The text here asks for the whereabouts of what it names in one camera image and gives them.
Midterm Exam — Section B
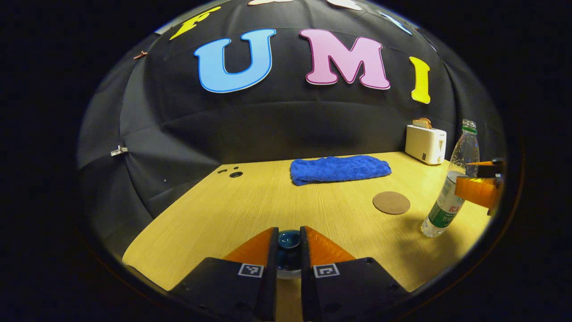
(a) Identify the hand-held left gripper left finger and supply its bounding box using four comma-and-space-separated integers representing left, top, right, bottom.
168, 227, 280, 322

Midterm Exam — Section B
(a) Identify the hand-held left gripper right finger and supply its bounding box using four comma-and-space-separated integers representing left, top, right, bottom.
299, 226, 409, 322

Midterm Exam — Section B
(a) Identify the clear plastic water bottle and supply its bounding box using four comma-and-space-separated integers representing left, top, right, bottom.
421, 119, 481, 237

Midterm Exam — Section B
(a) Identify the round brown coaster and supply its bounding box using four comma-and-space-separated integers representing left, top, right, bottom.
373, 191, 411, 215

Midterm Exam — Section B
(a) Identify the white toaster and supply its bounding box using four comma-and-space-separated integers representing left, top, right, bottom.
405, 125, 447, 165

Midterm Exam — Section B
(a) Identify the blue folded towel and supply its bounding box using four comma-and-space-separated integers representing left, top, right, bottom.
290, 155, 392, 186

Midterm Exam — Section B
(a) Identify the black backdrop cloth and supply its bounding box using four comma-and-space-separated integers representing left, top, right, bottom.
76, 0, 508, 264

